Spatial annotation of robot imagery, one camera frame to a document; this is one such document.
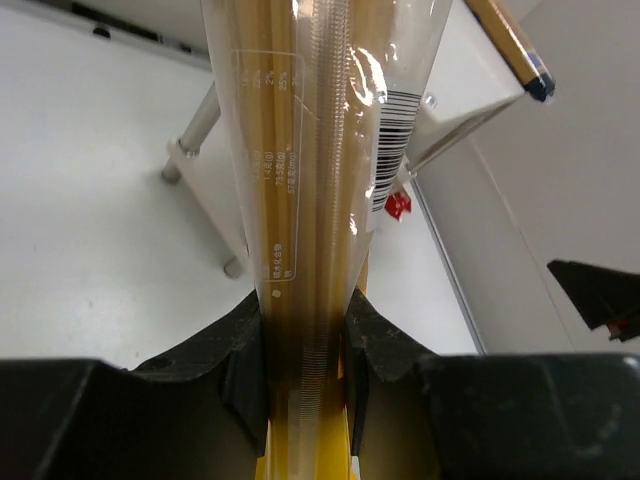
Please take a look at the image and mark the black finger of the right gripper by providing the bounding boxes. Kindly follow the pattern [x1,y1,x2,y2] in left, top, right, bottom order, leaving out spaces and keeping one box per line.
[547,260,639,342]

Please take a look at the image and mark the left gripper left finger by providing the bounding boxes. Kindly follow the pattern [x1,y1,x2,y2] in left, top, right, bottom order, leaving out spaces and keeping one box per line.
[1,294,267,479]

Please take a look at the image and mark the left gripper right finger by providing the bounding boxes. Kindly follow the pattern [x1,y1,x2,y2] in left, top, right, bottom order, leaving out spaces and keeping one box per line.
[343,292,639,479]

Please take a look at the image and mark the red spaghetti bag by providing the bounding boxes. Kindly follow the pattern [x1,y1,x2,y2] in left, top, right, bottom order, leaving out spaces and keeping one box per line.
[384,190,412,221]

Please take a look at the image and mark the brown spaghetti bag dark ends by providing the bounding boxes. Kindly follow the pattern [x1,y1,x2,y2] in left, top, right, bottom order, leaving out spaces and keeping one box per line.
[465,0,556,102]

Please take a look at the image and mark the yellow spaghetti bag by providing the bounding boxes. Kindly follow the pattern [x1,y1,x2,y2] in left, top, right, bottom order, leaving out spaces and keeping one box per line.
[202,1,451,479]

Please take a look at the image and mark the white two-tier shelf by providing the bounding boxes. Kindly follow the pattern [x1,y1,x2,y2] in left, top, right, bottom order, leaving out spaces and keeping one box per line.
[162,1,525,279]

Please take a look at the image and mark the aluminium frame rail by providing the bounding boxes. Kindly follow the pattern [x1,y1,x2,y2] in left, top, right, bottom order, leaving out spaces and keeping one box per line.
[410,179,487,355]

